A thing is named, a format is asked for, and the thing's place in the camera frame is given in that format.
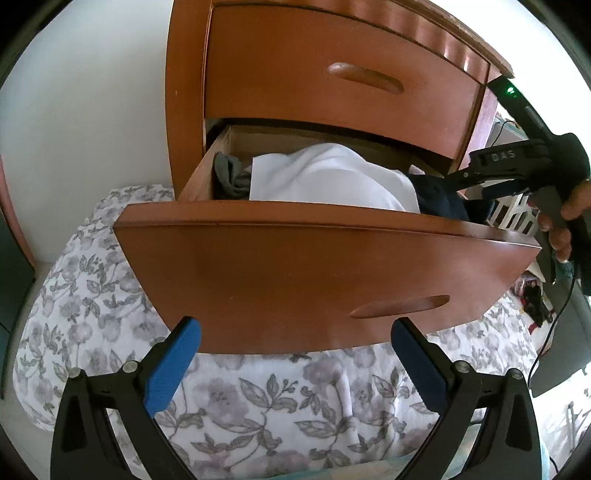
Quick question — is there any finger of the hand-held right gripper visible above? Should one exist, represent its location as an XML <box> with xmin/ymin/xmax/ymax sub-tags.
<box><xmin>468</xmin><ymin>182</ymin><xmax>532</xmax><ymax>206</ymax></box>
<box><xmin>444</xmin><ymin>166</ymin><xmax>490</xmax><ymax>191</ymax></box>

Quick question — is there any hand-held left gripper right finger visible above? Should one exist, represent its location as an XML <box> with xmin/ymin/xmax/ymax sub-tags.
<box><xmin>390</xmin><ymin>316</ymin><xmax>542</xmax><ymax>480</ymax></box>

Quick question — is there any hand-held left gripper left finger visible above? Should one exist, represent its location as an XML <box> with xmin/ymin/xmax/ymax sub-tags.
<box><xmin>51</xmin><ymin>316</ymin><xmax>202</xmax><ymax>480</ymax></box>

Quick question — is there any dark navy cloth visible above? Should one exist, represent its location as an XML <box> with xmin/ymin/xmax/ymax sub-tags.
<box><xmin>406</xmin><ymin>172</ymin><xmax>472</xmax><ymax>221</ymax></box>

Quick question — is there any white garment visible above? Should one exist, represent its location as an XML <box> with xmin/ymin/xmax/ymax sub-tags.
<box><xmin>249</xmin><ymin>143</ymin><xmax>422</xmax><ymax>214</ymax></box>

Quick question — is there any wooden drawer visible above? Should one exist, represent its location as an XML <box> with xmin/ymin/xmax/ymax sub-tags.
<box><xmin>203</xmin><ymin>4</ymin><xmax>491</xmax><ymax>160</ymax></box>
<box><xmin>113</xmin><ymin>124</ymin><xmax>542</xmax><ymax>356</ymax></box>

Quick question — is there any grey sock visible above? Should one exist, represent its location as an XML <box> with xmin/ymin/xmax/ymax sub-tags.
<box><xmin>213</xmin><ymin>152</ymin><xmax>254</xmax><ymax>201</ymax></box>

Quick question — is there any person's right hand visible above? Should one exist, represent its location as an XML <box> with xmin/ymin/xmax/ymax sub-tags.
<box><xmin>531</xmin><ymin>178</ymin><xmax>591</xmax><ymax>265</ymax></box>

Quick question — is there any floral blanket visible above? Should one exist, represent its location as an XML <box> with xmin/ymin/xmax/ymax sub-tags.
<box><xmin>13</xmin><ymin>185</ymin><xmax>536</xmax><ymax>467</ymax></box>

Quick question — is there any red black floor clutter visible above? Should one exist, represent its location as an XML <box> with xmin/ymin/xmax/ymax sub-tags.
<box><xmin>516</xmin><ymin>276</ymin><xmax>555</xmax><ymax>329</ymax></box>

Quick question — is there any grey chair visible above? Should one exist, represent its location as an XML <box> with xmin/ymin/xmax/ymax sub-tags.
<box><xmin>526</xmin><ymin>295</ymin><xmax>591</xmax><ymax>398</ymax></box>

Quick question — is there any dark green cabinet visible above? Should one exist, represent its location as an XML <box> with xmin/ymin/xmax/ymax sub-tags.
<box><xmin>0</xmin><ymin>203</ymin><xmax>37</xmax><ymax>402</ymax></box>

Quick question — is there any pink board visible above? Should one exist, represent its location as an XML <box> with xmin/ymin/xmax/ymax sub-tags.
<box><xmin>0</xmin><ymin>157</ymin><xmax>37</xmax><ymax>269</ymax></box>

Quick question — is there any wooden nightstand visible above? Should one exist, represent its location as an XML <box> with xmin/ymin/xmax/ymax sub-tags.
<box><xmin>165</xmin><ymin>0</ymin><xmax>515</xmax><ymax>204</ymax></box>

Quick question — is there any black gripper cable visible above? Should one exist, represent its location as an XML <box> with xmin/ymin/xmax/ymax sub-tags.
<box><xmin>529</xmin><ymin>263</ymin><xmax>578</xmax><ymax>393</ymax></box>

